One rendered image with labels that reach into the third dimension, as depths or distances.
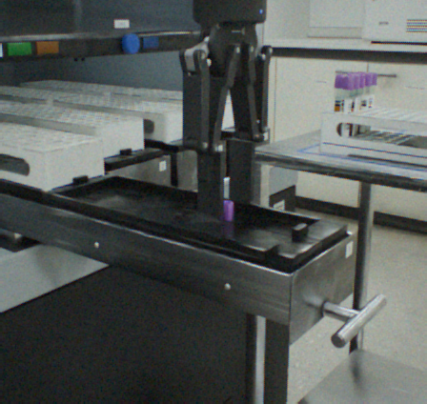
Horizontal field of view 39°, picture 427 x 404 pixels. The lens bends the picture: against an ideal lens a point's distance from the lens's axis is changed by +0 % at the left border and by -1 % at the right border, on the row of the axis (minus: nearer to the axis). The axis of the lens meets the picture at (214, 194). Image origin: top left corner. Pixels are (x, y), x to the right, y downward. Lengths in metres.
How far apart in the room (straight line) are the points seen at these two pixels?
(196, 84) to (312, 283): 0.22
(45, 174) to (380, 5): 2.42
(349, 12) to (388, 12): 0.78
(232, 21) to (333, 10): 3.20
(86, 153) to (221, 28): 0.27
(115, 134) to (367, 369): 0.79
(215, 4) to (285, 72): 2.63
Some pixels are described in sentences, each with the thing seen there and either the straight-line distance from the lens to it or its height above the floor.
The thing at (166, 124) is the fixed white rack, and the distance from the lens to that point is 1.00.
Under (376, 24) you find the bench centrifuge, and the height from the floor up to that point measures 0.99.
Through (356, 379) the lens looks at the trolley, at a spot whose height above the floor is 0.28.
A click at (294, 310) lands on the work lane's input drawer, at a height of 0.77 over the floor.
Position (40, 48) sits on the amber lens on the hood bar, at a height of 0.98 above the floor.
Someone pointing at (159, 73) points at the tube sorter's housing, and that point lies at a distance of 1.37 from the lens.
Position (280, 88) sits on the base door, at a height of 0.66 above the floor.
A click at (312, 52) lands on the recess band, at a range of 3.19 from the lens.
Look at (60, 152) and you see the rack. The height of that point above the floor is 0.86.
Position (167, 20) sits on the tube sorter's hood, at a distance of 1.05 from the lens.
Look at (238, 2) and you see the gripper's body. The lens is 0.59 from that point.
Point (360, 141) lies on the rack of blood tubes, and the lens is 0.90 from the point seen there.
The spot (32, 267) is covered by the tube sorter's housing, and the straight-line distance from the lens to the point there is 0.81.
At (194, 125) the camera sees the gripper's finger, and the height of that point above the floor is 0.92.
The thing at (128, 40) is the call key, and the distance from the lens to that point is 0.95.
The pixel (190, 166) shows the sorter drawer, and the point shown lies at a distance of 1.00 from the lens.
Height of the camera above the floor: 1.02
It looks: 16 degrees down
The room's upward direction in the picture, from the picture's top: straight up
